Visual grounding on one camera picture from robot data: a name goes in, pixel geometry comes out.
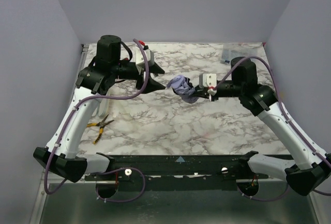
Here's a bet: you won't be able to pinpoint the cream umbrella case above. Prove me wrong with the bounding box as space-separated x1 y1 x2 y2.
92 94 110 118

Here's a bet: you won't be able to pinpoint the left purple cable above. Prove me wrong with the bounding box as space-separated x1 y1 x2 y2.
43 39 152 204

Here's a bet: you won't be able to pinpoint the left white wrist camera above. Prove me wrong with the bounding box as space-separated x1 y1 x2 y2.
134 46 155 67

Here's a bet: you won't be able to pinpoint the clear plastic organizer box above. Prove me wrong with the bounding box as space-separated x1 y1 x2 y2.
220 43 259 65

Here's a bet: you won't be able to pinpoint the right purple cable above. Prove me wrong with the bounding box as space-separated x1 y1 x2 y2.
213 55 331 201

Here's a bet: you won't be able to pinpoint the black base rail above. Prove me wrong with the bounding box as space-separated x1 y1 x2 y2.
85 155 256 191

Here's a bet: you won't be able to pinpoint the yellow handled pliers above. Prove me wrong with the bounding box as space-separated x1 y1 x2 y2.
86 114 114 145

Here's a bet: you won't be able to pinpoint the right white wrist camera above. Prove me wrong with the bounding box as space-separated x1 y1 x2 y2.
199 73 217 89

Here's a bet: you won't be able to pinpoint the purple cable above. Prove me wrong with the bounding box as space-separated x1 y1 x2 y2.
43 39 152 204
213 55 331 201

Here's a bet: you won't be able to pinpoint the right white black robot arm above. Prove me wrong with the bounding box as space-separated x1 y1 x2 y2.
194 56 330 196

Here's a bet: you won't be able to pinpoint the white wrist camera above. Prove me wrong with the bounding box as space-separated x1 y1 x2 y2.
199 73 217 89
134 46 155 67

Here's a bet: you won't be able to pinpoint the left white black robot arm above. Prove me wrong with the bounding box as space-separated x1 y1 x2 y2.
33 35 165 183

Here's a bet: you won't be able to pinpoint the purple folding umbrella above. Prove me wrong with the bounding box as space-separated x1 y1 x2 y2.
167 75 199 104

